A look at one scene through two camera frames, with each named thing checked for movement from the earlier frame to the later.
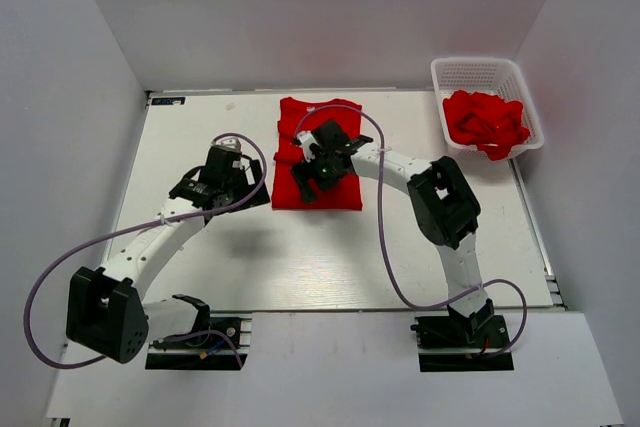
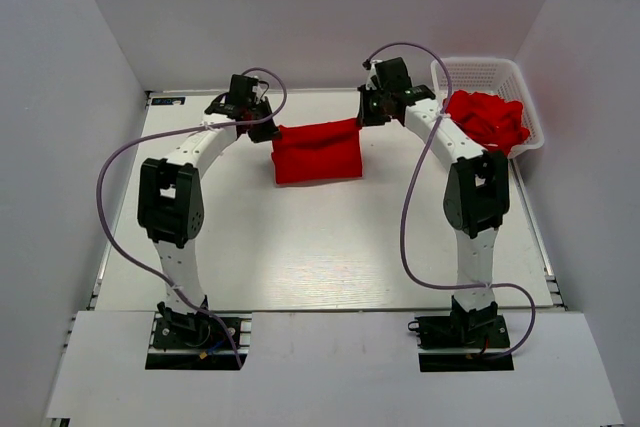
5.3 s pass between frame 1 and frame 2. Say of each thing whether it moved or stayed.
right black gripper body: moved
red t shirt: moved
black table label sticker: stayed
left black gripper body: moved
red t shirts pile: stayed
